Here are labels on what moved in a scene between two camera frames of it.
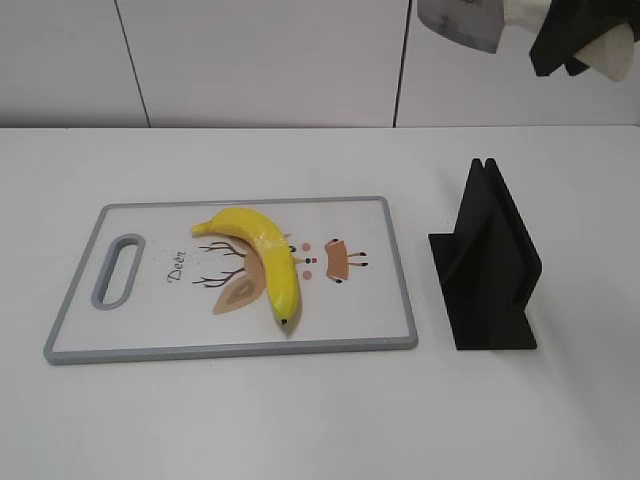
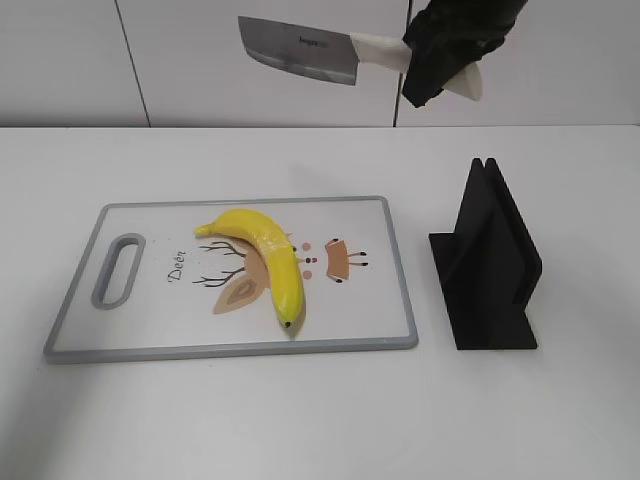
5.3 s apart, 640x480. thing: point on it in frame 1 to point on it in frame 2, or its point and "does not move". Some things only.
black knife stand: (486, 267) does not move
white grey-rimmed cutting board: (149, 286) does not move
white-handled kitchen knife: (477, 25) to (333, 56)
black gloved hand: (569, 25) to (448, 35)
